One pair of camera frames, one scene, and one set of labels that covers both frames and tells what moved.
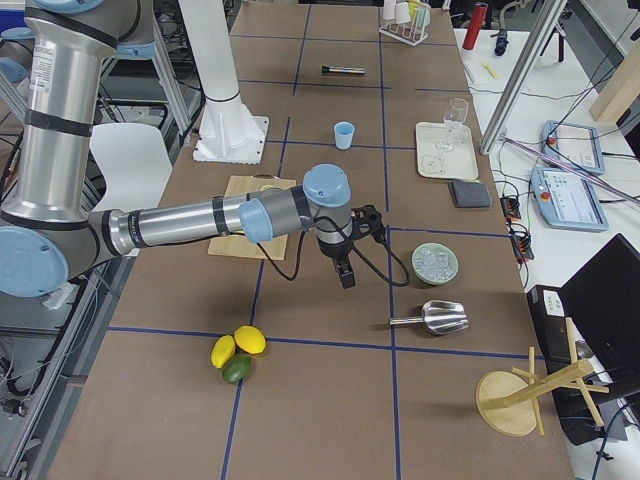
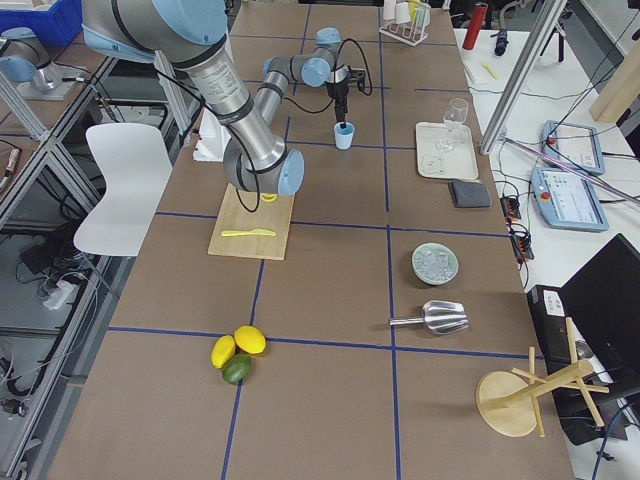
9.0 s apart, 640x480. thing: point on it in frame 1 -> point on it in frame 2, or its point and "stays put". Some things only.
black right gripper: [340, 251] -> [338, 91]
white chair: [135, 161] stays put
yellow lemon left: [222, 350] stays put
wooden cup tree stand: [508, 401] stays put
